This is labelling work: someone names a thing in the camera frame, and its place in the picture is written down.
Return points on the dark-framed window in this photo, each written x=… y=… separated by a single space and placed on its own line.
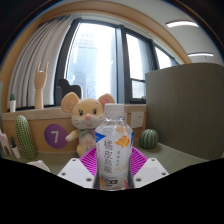
x=96 y=60

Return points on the clear plastic drink bottle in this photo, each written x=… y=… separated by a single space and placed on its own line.
x=114 y=150

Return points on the grey window curtain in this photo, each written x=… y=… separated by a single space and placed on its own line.
x=36 y=60

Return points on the beige plush mouse toy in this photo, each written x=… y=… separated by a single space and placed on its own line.
x=87 y=115

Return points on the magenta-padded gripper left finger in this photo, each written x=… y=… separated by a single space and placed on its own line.
x=76 y=172

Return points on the tall green cactus ornament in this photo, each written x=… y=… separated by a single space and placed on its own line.
x=25 y=136

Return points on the white wall socket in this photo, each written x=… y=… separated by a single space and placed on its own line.
x=137 y=120

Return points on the wooden hand model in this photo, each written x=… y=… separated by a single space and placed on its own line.
x=40 y=83

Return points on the small plant in white pot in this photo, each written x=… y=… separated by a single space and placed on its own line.
x=12 y=106
x=15 y=151

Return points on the dark horse figurine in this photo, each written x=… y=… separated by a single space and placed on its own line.
x=68 y=90

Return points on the grey-green desk partition panel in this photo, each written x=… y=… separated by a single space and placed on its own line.
x=186 y=110

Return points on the purple round number sign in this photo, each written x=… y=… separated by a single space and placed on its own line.
x=55 y=136

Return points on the ceiling lights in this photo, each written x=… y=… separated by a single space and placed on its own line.
x=181 y=24

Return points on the round green cactus ornament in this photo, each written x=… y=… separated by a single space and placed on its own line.
x=149 y=139

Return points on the wooden window ledge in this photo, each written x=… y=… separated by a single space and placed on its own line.
x=36 y=116

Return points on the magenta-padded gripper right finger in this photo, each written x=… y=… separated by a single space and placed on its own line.
x=151 y=170

